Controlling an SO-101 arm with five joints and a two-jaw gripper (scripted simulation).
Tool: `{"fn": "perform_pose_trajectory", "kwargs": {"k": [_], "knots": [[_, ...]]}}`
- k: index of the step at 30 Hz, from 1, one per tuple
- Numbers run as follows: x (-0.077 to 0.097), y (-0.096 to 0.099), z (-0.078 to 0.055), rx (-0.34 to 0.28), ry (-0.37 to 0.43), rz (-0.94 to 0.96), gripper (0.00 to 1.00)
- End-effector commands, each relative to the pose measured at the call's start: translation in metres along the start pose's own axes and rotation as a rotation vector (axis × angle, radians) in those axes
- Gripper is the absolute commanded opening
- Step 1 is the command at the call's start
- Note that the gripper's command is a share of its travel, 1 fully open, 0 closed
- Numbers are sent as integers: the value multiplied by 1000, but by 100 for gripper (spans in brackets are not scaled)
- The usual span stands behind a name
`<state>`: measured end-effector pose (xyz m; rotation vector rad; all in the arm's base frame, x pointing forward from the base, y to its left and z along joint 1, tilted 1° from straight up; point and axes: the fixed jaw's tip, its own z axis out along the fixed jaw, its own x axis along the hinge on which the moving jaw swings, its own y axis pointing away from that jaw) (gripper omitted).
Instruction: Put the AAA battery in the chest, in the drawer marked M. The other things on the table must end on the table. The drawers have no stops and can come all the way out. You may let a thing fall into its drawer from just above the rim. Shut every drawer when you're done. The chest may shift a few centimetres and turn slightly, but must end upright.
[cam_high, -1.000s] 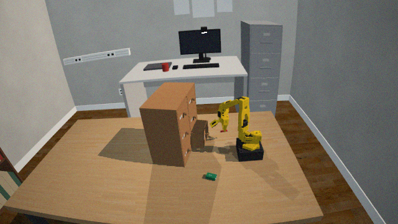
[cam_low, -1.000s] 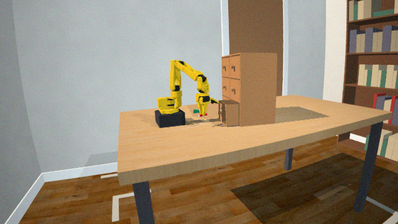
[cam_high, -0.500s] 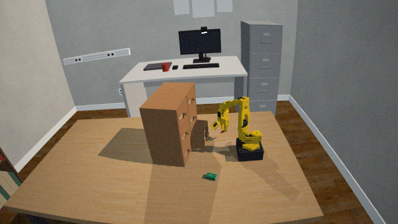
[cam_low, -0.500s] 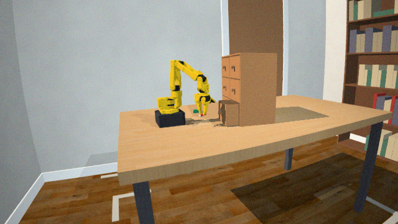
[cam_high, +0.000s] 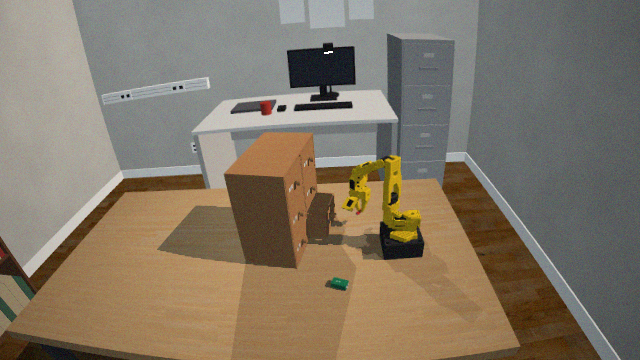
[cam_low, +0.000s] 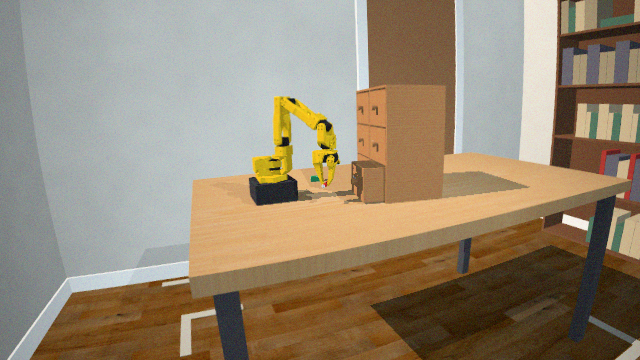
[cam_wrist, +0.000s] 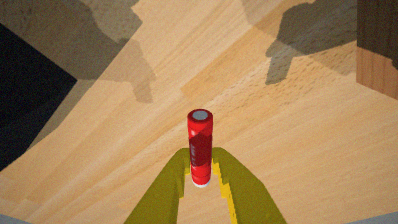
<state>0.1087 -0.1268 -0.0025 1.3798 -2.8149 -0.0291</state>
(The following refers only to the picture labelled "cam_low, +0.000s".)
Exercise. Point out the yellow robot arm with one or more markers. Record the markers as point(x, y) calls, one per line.
point(284, 151)

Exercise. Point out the brown wooden chest of drawers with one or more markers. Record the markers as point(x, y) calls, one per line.
point(415, 139)

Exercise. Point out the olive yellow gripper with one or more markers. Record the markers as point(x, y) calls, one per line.
point(325, 156)

